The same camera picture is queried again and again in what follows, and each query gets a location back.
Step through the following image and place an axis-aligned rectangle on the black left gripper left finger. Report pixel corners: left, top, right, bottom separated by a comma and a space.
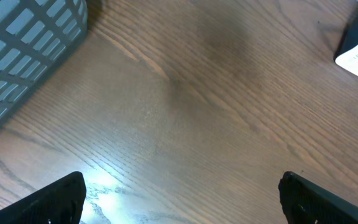
0, 171, 86, 224

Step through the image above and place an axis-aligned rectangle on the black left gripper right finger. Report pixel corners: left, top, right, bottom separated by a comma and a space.
278, 171, 358, 224

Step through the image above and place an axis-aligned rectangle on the grey plastic mesh basket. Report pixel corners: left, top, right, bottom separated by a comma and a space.
0, 0, 88, 128

